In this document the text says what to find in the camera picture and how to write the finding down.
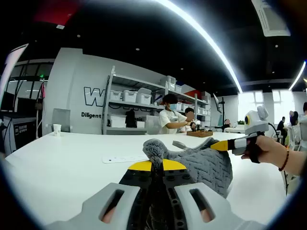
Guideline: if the grey towel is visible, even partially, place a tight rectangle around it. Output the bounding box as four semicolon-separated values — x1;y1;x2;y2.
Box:
142;137;233;230

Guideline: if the person's right hand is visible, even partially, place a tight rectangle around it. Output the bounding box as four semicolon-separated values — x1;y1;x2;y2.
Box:
241;135;285;166

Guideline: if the white power strip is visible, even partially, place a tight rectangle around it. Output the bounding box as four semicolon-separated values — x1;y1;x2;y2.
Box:
102;154;151;164

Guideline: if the monitor on black stand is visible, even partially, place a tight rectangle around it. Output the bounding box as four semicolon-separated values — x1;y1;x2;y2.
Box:
213;93;227;133

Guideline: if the brown wooden tray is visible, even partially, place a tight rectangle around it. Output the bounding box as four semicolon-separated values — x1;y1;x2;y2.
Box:
186;130;213;138

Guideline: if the white office chair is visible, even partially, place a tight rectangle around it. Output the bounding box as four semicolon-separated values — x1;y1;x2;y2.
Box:
289;122;307;151

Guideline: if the black bag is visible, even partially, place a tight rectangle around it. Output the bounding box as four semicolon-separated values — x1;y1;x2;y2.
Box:
125;109;138;128

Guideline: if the large white box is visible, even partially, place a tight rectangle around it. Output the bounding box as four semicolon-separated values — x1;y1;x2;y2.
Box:
109;114;127;128

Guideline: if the short ceiling light strip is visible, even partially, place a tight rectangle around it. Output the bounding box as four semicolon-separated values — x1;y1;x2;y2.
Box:
289;61;307;91

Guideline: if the grey metal shelf rack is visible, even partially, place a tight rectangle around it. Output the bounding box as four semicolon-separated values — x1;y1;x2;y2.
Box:
102;66;212;135

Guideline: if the row of white storage boxes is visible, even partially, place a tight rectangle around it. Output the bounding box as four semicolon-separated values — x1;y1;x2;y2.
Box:
109;75;212;115

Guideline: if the grey chair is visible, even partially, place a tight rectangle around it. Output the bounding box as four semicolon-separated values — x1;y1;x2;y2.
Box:
51;108;71;133

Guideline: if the long ceiling light strip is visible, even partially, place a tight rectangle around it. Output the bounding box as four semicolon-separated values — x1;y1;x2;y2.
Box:
155;0;243;94

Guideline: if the ceiling air conditioner vent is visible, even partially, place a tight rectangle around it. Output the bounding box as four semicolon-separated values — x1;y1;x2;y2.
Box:
250;0;292;38

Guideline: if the black cabinet with label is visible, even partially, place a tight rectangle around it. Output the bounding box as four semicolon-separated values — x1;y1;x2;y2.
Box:
0;112;43;156

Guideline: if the black finger strap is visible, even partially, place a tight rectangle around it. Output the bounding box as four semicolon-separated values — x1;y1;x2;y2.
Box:
247;138;262;164

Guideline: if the red bead bracelet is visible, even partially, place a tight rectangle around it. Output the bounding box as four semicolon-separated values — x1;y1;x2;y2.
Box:
278;148;290;172

